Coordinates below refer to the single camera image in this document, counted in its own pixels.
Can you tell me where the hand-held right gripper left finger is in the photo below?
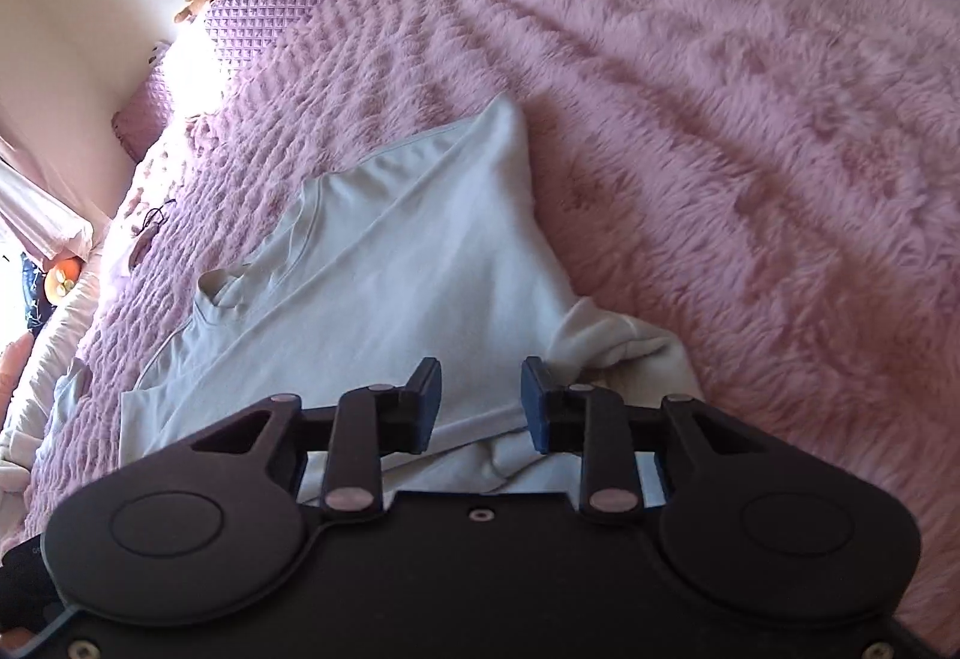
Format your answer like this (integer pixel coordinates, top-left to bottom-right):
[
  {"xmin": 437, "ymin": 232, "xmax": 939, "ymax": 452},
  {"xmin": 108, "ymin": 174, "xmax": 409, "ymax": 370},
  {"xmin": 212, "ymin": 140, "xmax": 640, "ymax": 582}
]
[{"xmin": 191, "ymin": 357, "xmax": 444, "ymax": 527}]

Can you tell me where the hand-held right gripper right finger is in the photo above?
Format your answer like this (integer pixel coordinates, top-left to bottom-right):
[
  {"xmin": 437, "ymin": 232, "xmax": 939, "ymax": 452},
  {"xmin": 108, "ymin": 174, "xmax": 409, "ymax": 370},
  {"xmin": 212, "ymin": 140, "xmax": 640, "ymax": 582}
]
[{"xmin": 520, "ymin": 356, "xmax": 774, "ymax": 526}]

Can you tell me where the white printed t-shirt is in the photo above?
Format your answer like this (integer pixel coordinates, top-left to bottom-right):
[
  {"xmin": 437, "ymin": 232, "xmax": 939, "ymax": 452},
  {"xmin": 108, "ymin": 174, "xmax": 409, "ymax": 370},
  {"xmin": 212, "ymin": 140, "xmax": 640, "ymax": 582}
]
[{"xmin": 118, "ymin": 92, "xmax": 706, "ymax": 511}]

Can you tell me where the pink fluffy blanket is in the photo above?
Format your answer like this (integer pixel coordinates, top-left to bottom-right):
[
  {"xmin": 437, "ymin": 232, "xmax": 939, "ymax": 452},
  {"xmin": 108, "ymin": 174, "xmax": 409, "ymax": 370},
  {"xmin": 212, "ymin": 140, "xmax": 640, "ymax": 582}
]
[{"xmin": 22, "ymin": 0, "xmax": 960, "ymax": 630}]

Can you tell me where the small white cloth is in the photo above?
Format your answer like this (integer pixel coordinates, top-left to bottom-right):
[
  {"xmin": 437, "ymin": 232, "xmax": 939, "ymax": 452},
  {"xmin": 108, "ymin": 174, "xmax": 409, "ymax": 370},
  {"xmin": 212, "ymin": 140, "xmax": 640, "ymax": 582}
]
[{"xmin": 51, "ymin": 359, "xmax": 95, "ymax": 421}]

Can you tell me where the beige crumpled duvet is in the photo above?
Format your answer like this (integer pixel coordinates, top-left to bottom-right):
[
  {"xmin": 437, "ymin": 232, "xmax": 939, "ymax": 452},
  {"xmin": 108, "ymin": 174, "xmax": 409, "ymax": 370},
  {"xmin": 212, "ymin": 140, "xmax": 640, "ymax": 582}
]
[{"xmin": 0, "ymin": 265, "xmax": 104, "ymax": 540}]

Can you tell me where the orange round plush toy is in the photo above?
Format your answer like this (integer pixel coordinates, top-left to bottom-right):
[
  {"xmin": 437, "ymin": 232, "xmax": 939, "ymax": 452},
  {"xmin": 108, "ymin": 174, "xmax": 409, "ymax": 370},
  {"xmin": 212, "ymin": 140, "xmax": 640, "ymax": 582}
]
[{"xmin": 43, "ymin": 257, "xmax": 84, "ymax": 304}]

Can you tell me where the blue starred cloth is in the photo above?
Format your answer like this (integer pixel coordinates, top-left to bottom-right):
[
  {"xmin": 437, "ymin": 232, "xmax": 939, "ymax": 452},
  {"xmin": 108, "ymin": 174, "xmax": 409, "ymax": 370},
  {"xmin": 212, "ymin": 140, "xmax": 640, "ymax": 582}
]
[{"xmin": 20, "ymin": 250, "xmax": 50, "ymax": 339}]

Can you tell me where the pink curtain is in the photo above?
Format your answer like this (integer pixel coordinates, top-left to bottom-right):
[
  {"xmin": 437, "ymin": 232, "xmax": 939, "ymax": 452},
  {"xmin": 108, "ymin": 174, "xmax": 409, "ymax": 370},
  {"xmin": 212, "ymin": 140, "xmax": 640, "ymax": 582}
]
[{"xmin": 0, "ymin": 134, "xmax": 95, "ymax": 262}]

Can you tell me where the dark hair tie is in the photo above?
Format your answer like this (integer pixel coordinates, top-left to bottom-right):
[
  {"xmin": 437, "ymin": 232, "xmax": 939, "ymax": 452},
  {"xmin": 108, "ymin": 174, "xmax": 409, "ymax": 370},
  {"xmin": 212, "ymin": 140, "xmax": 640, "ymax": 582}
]
[{"xmin": 123, "ymin": 197, "xmax": 178, "ymax": 238}]

